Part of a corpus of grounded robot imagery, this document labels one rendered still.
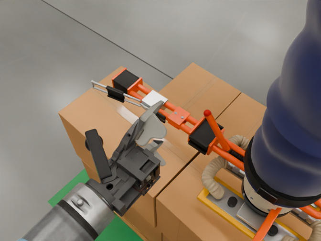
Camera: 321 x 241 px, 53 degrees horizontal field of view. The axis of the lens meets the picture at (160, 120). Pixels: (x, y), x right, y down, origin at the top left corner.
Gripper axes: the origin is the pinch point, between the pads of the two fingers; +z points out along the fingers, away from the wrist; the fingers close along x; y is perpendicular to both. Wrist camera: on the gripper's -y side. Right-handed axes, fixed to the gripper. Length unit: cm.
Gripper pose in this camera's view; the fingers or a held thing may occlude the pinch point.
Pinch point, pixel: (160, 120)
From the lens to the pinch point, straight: 67.3
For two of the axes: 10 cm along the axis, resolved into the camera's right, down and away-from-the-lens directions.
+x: 0.0, -5.6, -8.3
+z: 6.3, -6.4, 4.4
